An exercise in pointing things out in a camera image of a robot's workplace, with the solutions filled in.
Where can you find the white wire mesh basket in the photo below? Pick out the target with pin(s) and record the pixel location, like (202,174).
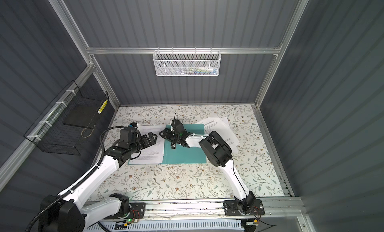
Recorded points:
(166,64)

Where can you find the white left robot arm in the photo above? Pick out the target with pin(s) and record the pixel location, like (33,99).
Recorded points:
(67,212)

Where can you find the printed white paper sheet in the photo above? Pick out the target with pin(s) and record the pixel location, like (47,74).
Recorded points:
(154,153)

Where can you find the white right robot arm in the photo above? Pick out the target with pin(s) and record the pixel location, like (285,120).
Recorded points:
(219,154)

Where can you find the black pad in basket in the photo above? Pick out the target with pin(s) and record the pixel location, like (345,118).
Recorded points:
(82,116)

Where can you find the pens in white basket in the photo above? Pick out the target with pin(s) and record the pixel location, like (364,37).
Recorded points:
(198,71)

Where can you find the black wire mesh basket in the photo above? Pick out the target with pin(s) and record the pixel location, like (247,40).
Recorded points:
(50,135)

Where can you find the yellow marker in basket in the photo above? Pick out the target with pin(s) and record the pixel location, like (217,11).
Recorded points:
(102,107)

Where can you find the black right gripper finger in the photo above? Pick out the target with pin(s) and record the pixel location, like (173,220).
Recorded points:
(184,136)
(166,134)

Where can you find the teal file folder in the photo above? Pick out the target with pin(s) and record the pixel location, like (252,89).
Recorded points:
(183,155)

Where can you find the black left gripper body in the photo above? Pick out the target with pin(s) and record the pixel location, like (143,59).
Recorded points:
(137,146)

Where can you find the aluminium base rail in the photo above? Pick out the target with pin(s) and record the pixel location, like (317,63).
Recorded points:
(214,208)

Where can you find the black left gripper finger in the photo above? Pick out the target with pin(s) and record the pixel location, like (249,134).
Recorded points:
(151,136)
(145,143)

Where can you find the white vented cable duct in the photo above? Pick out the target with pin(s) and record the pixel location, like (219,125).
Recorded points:
(210,225)

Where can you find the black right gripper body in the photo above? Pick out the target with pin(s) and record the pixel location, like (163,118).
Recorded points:
(177,138)

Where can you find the white sheet with XDOF header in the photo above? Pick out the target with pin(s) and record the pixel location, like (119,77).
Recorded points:
(222,127)

